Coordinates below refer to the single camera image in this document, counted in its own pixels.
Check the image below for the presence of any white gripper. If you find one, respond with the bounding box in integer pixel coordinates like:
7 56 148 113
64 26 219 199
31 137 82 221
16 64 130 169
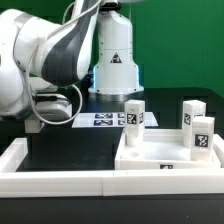
33 93 72 121

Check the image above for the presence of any white square table top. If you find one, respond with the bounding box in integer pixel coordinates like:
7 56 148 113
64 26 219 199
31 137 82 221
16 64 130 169
115 129 221 170

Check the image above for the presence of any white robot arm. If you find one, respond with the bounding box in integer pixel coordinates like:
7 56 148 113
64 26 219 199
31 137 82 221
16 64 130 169
0 0 144 120

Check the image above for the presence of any white marker tag sheet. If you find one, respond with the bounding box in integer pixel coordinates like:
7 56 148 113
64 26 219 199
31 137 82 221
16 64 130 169
71 111 159 129

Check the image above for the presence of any white u-shaped obstacle fence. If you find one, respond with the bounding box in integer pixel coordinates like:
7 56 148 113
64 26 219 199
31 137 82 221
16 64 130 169
0 138 224 198

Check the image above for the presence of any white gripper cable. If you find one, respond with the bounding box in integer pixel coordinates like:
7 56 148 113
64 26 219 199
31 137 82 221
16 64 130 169
23 0 101 127

